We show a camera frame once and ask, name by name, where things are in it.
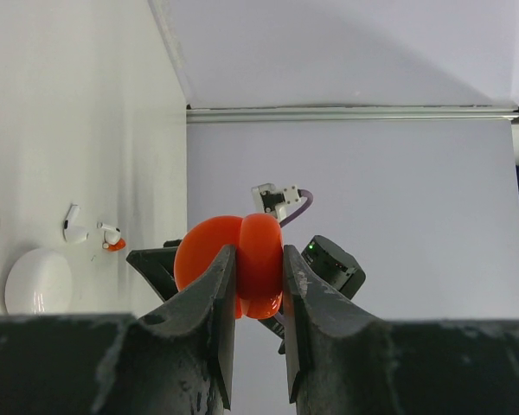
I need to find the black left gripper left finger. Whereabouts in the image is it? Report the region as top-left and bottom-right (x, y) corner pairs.
(0, 246), (236, 414)

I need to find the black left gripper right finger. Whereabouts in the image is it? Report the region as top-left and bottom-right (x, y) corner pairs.
(283, 245), (519, 414)

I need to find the orange earbud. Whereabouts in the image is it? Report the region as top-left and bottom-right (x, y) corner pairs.
(102, 239), (126, 252)

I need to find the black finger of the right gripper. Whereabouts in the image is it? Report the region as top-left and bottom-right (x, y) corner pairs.
(126, 246), (177, 302)

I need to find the white earbud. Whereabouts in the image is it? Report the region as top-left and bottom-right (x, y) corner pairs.
(62, 204), (89, 244)
(97, 221), (121, 246)

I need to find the orange round charging case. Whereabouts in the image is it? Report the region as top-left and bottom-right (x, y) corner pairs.
(174, 213), (283, 320)

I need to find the aluminium frame rail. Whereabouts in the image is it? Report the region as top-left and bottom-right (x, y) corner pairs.
(186, 105), (519, 125)

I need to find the white round charging case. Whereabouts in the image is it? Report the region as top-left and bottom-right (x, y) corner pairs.
(4, 248), (74, 315)

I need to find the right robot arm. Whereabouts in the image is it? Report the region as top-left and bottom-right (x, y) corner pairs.
(106, 236), (519, 414)

